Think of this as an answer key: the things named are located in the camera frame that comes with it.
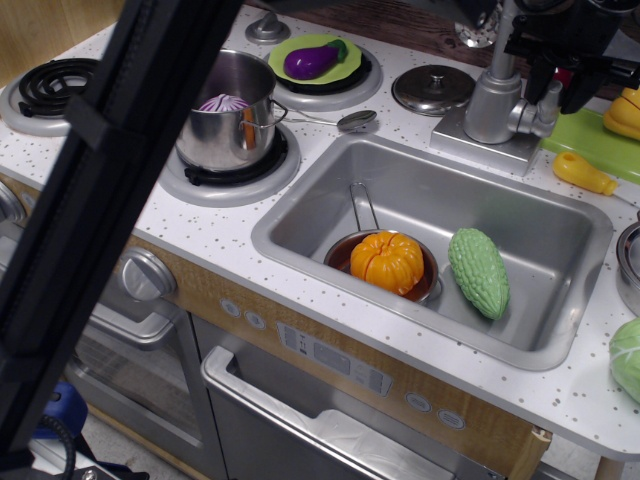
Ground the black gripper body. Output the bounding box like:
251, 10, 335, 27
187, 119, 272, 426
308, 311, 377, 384
504, 1, 639, 85

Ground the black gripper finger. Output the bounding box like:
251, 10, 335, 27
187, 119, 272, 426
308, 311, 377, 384
560, 72, 608, 115
525, 57, 556, 104

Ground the silver faucet lever handle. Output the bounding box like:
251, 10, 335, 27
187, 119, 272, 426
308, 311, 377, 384
534, 80, 563, 126

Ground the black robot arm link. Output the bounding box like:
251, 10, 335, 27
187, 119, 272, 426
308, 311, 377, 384
1, 1, 240, 479

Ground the red toy vegetable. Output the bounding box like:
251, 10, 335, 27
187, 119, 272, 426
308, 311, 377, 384
553, 68, 573, 89

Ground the green cutting board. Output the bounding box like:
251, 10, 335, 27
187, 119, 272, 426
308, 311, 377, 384
540, 109, 639, 184

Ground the yellow toy bell pepper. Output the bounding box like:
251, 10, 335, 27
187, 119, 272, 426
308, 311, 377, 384
603, 88, 639, 140

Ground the perforated metal skimmer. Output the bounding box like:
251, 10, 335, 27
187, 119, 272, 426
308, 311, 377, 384
454, 9, 501, 49

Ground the silver toy faucet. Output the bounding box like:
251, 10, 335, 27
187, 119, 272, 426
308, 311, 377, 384
430, 1, 558, 176

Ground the steel pot lid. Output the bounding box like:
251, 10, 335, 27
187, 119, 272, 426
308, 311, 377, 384
391, 65, 476, 116

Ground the steel pot at right edge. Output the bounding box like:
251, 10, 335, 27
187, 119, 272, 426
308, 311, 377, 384
615, 215, 640, 317

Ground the back right stove burner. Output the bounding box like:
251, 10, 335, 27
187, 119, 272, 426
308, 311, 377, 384
273, 48, 383, 112

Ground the stove burner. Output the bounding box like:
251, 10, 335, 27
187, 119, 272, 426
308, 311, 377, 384
273, 48, 383, 112
1, 58, 99, 137
159, 127, 301, 208

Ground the silver metal spoon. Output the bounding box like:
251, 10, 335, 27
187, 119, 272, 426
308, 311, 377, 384
284, 110, 377, 132

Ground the green toy bitter gourd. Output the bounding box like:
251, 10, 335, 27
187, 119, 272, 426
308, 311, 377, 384
448, 228, 511, 321

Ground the purple toy eggplant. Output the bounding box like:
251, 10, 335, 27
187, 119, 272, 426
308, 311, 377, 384
283, 39, 348, 80

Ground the small steel saucepan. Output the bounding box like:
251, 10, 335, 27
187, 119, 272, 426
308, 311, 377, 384
324, 182, 442, 303

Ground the orange toy pumpkin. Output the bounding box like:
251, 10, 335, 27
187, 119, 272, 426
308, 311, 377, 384
350, 230, 425, 296

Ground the green plate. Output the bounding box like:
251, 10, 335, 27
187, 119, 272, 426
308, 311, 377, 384
267, 34, 363, 86

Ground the green toy cabbage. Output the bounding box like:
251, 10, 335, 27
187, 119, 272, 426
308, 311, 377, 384
609, 318, 640, 403

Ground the silver sink basin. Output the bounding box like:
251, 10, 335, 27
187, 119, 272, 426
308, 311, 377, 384
252, 135, 613, 371

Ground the silver stove top knob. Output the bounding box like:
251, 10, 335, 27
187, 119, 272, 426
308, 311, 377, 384
245, 12, 291, 45

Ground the stainless steel pot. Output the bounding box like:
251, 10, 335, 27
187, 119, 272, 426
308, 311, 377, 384
175, 49, 283, 173

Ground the purple toy onion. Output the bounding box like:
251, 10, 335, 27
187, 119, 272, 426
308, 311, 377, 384
198, 93, 249, 112

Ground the front right stove burner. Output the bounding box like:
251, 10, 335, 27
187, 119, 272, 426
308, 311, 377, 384
159, 127, 301, 208

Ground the toy dishwasher door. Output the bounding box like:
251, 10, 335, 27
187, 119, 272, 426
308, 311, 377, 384
193, 318, 501, 479

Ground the silver oven knob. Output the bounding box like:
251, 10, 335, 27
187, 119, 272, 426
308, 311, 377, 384
118, 247, 177, 302

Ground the toy oven door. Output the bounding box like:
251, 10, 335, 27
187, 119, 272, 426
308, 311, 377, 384
65, 279, 228, 479

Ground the front left stove burner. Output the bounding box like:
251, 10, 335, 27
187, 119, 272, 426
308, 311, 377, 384
1, 58, 99, 137

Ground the silver left edge knob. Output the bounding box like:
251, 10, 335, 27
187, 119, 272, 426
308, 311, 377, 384
0, 182, 26, 223

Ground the blue device with cable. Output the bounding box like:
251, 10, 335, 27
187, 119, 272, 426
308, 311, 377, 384
32, 381, 150, 479

